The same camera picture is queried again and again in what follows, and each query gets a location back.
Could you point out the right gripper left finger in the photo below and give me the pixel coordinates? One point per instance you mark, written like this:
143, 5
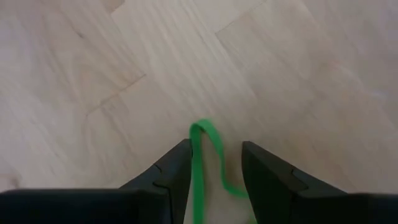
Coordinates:
93, 208

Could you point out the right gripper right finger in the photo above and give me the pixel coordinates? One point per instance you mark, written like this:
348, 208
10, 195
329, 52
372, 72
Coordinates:
311, 208

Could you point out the green rubber band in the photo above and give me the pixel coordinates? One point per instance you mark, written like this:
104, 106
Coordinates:
197, 174

